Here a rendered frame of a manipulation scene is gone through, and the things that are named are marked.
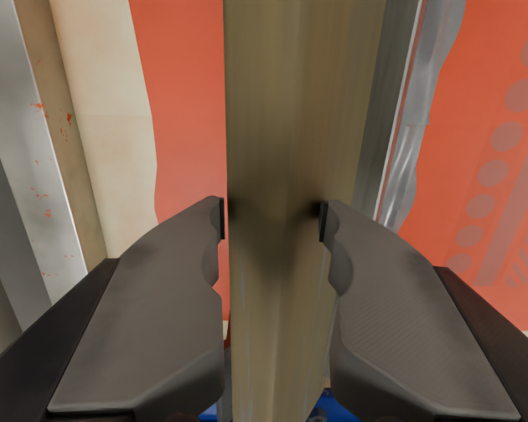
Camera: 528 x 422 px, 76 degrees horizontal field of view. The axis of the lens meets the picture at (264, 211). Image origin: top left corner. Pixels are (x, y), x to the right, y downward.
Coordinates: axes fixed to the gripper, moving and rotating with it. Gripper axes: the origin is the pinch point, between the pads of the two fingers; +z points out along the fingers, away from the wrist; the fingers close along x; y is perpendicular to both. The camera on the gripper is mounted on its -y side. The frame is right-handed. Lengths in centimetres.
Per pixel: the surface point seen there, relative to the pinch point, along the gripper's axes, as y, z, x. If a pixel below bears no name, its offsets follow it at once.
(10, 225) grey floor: 69, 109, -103
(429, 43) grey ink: -5.1, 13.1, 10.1
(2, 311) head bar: 15.0, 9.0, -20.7
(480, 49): -4.8, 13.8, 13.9
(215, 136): 1.5, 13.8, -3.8
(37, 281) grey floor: 99, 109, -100
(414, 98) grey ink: -1.7, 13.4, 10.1
